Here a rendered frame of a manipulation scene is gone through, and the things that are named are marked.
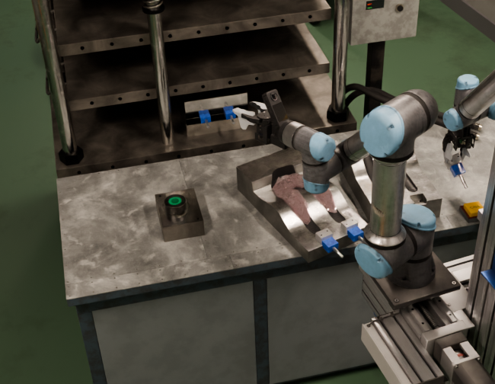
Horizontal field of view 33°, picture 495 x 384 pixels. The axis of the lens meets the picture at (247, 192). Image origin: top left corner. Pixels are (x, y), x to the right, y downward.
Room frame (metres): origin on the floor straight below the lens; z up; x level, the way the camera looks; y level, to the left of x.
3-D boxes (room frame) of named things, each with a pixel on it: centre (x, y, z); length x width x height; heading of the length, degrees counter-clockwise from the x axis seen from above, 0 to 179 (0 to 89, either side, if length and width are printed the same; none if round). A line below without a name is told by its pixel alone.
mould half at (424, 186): (2.56, -0.53, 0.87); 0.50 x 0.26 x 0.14; 12
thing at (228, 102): (3.24, 0.16, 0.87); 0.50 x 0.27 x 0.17; 12
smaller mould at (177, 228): (2.38, 0.26, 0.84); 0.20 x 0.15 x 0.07; 12
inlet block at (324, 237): (2.15, -0.28, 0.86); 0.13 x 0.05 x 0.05; 29
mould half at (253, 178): (2.41, -0.20, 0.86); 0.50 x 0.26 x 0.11; 29
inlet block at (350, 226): (2.20, -0.38, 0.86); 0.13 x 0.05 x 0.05; 29
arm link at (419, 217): (1.81, -0.47, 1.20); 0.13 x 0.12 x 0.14; 131
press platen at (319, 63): (3.35, 0.24, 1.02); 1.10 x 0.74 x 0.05; 102
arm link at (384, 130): (1.73, -0.38, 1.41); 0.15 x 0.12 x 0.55; 131
